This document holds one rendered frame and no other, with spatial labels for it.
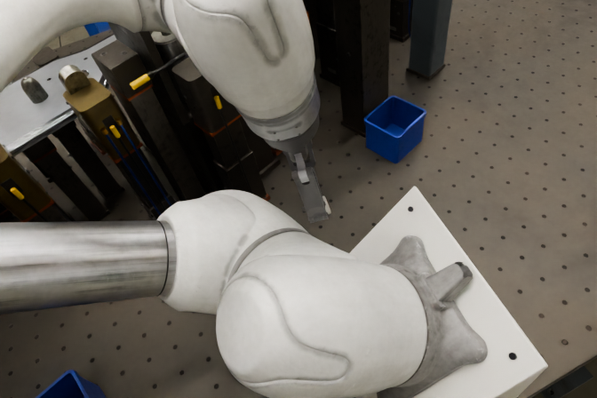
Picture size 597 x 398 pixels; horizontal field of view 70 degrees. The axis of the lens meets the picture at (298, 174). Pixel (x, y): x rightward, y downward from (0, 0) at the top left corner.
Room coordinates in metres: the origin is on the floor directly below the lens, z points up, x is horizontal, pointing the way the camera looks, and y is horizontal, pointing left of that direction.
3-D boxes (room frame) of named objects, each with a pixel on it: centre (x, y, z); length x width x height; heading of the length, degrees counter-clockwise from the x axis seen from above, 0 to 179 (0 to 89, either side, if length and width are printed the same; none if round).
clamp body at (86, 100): (0.60, 0.30, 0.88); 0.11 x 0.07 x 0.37; 35
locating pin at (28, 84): (0.74, 0.46, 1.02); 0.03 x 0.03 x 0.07
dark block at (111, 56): (0.63, 0.24, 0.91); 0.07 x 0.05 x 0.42; 35
